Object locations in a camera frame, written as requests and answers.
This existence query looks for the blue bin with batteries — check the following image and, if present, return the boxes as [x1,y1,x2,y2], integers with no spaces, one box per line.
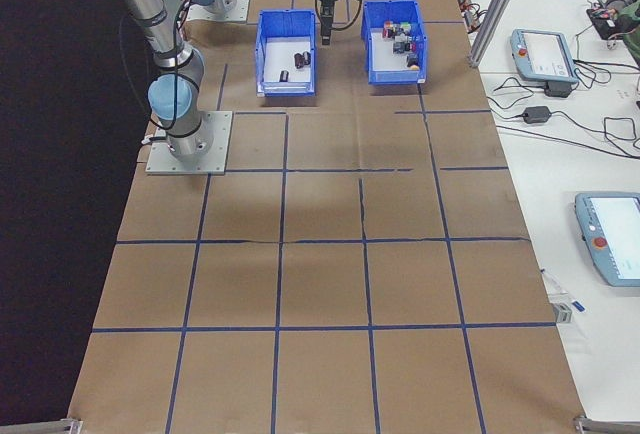
[255,8,320,97]

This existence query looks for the blue bin with mixed parts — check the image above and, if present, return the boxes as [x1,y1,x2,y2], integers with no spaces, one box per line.
[360,0,428,86]

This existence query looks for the white foam bin liner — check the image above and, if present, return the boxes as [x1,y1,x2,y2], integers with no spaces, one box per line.
[372,28,420,74]
[264,36,315,86]

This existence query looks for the grey blue teach pendant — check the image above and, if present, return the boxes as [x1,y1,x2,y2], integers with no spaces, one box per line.
[509,28,581,90]
[573,192,640,288]

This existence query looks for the white side table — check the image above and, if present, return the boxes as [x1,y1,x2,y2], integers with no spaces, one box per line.
[442,0,640,425]

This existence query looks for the black electronics board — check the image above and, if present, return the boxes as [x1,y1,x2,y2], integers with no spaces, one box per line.
[585,3,626,40]

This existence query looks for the green black bulky object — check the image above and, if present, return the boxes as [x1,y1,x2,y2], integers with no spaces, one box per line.
[607,0,640,48]

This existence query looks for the black fabric cover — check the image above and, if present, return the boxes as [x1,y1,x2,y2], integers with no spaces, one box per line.
[0,0,156,425]

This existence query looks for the white pen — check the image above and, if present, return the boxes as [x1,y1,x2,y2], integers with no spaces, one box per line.
[542,268,569,300]

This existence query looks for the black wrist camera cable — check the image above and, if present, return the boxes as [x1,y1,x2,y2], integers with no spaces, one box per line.
[329,0,364,33]

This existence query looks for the white square base plate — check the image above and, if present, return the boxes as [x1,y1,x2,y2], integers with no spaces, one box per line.
[185,0,252,23]
[144,109,235,175]

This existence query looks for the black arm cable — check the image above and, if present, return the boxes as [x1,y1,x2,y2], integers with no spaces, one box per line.
[142,0,241,148]

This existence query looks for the aluminium profile post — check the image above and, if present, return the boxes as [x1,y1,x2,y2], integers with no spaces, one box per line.
[467,0,534,68]

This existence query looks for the black power brick cable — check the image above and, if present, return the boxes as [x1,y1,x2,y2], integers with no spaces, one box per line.
[487,76,547,121]
[549,109,640,156]

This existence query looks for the aluminium frame rail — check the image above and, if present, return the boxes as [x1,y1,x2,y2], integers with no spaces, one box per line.
[0,417,82,434]
[573,414,640,434]

